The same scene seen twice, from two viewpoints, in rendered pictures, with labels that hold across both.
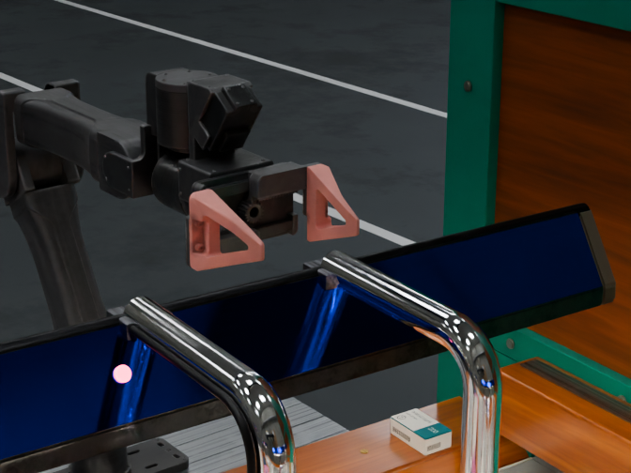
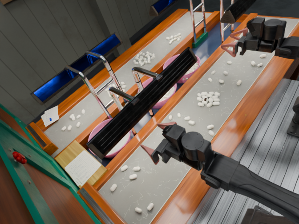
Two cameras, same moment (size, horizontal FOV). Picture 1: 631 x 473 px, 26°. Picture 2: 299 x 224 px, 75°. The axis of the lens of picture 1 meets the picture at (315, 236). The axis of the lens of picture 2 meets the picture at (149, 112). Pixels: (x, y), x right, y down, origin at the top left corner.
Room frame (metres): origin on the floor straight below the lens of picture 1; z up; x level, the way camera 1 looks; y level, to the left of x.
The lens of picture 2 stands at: (1.46, 0.05, 1.61)
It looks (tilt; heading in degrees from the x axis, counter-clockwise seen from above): 46 degrees down; 182
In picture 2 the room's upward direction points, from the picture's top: 22 degrees counter-clockwise
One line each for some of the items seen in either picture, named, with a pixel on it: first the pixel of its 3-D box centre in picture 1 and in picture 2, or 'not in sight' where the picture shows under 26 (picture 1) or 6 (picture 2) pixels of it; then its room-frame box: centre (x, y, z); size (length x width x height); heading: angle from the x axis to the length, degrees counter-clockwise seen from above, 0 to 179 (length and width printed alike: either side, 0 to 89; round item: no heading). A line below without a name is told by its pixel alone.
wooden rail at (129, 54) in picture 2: not in sight; (126, 66); (-0.09, -0.06, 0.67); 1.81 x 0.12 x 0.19; 124
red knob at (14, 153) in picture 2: not in sight; (18, 158); (1.09, -0.34, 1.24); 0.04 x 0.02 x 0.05; 34
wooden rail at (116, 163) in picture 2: not in sight; (192, 86); (0.51, 0.34, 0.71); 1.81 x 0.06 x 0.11; 124
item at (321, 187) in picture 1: (311, 215); (153, 148); (1.10, 0.00, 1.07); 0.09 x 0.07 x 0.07; 38
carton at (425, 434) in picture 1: (421, 431); not in sight; (1.27, -0.11, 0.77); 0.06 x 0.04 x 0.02; 34
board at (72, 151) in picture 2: not in sight; (79, 164); (0.83, -0.43, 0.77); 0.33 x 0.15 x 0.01; 34
